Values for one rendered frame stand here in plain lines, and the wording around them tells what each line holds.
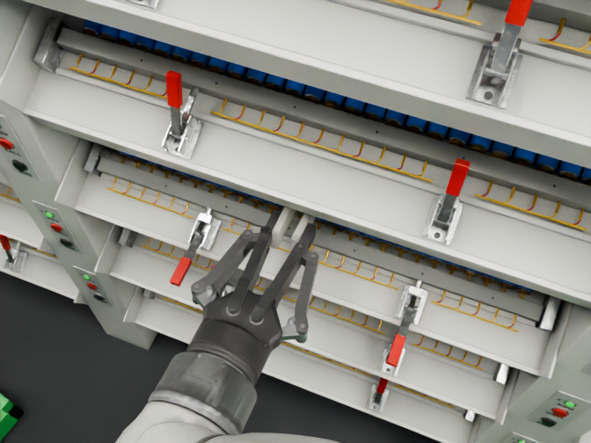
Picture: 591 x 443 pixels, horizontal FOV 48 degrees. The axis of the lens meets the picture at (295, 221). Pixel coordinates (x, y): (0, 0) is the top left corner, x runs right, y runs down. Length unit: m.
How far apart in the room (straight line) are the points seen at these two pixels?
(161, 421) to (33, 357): 0.85
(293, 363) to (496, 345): 0.45
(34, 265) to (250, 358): 0.76
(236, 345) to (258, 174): 0.17
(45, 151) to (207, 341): 0.32
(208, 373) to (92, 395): 0.77
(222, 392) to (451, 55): 0.34
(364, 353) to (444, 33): 0.58
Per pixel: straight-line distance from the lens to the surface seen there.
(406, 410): 1.16
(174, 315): 1.22
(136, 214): 0.88
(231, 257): 0.72
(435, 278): 0.78
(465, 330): 0.81
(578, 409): 0.88
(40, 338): 1.44
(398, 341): 0.77
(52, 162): 0.84
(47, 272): 1.32
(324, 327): 0.98
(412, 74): 0.49
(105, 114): 0.73
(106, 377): 1.37
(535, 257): 0.64
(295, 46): 0.50
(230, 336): 0.64
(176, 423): 0.59
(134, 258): 1.06
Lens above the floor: 1.26
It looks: 59 degrees down
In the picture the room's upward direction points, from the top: straight up
